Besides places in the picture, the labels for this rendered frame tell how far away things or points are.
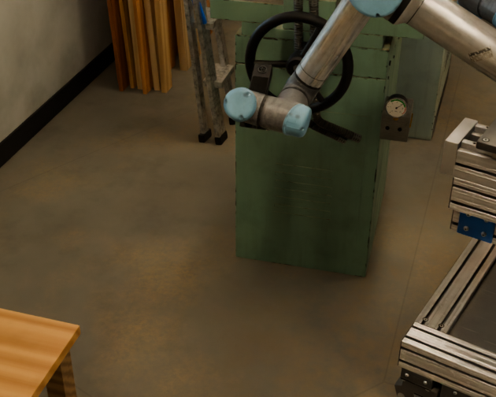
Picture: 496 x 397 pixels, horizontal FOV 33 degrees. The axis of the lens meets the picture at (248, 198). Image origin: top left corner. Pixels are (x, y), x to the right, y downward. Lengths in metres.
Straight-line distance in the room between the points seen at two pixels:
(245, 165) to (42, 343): 1.07
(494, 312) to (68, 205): 1.57
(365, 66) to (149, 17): 1.59
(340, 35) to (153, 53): 2.04
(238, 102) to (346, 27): 0.29
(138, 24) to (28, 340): 2.19
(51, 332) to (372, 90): 1.15
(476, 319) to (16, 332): 1.22
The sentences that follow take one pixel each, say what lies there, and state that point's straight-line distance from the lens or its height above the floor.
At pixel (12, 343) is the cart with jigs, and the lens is 1.84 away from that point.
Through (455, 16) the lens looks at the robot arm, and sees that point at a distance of 1.74.
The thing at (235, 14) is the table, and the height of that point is 0.86.
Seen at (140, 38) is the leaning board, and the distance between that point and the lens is 3.81.
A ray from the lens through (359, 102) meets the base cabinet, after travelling 2.47.
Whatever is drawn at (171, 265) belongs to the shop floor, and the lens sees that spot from 2.83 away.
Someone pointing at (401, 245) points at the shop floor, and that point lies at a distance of 2.97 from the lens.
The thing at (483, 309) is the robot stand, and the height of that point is 0.21.
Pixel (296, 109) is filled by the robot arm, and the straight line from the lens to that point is 1.91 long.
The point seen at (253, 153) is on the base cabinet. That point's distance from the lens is 2.62.
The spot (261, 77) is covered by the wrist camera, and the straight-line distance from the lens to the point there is 2.11.
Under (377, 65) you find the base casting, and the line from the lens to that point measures 2.41.
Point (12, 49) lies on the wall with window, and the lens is 3.45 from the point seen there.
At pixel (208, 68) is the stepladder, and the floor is 0.33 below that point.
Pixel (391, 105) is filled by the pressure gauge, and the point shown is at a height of 0.67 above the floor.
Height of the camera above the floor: 1.75
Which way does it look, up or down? 34 degrees down
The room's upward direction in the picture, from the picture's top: straight up
